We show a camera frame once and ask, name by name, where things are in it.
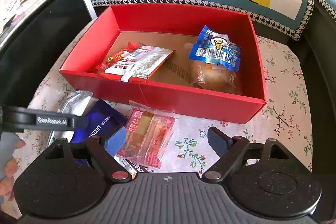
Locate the pink pastry packet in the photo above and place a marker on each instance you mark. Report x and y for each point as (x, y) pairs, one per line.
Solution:
(148, 132)

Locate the purple wafer biscuit packet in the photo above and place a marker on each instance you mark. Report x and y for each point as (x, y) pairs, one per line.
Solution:
(102, 118)

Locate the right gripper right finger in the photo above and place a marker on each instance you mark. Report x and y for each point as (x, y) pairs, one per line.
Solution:
(230, 150)

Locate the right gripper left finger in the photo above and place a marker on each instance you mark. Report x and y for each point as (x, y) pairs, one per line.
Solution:
(103, 149)

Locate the white date snack packet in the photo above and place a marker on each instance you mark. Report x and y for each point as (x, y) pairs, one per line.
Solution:
(132, 167)

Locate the red cardboard box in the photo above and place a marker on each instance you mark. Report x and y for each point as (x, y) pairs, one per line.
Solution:
(170, 87)

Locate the red white snack packet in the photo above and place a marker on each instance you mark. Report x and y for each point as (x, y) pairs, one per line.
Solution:
(134, 63)

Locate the person left hand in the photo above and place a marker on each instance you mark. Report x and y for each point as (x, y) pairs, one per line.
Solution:
(7, 183)

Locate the round bun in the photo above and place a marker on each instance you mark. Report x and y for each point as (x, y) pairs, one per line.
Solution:
(213, 76)

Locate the blue snack packet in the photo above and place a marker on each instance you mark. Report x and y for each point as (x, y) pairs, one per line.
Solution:
(214, 48)

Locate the floral tablecloth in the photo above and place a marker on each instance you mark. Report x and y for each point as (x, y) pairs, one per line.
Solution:
(285, 117)

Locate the white long snack packet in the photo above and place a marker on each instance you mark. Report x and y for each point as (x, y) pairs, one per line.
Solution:
(76, 103)

